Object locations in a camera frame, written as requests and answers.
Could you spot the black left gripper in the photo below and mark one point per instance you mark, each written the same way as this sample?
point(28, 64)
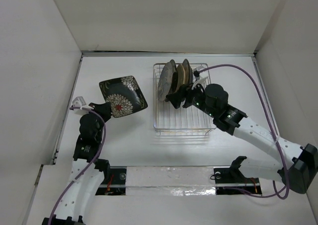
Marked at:
point(103, 109)

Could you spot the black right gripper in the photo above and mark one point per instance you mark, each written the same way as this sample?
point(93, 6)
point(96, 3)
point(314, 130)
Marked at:
point(176, 99)

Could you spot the cream plate black glossy rim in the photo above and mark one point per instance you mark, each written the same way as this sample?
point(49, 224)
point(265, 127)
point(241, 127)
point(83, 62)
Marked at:
point(174, 77)

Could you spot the cream plate brown rim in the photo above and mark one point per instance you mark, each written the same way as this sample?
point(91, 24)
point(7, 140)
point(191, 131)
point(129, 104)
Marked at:
point(188, 77)

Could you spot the beige leaf pattern plate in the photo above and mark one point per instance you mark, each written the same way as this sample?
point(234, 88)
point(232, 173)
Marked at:
point(181, 76)

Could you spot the black floral square plate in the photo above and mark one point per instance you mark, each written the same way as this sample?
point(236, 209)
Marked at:
point(124, 96)

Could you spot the grey reindeer round plate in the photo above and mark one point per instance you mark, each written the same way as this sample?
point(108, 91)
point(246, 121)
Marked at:
point(165, 80)

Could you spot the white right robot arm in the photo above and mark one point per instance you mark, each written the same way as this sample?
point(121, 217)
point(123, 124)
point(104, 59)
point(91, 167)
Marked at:
point(296, 166)

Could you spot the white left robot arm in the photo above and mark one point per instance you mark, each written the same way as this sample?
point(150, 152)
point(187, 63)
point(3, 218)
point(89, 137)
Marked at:
point(88, 170)

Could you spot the steel wire dish rack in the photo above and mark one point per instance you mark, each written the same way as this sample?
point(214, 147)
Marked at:
point(169, 121)

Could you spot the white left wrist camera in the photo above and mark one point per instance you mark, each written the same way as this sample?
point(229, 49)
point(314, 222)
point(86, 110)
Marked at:
point(80, 103)

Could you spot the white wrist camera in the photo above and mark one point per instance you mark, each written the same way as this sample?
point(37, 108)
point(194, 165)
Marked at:
point(201, 75)
point(80, 103)

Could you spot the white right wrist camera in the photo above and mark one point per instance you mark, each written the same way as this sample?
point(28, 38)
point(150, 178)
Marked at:
point(201, 75)

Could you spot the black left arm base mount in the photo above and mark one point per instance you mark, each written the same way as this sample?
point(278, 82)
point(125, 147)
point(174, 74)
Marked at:
point(116, 185)

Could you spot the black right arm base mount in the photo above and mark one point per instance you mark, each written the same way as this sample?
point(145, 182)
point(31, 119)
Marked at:
point(230, 181)

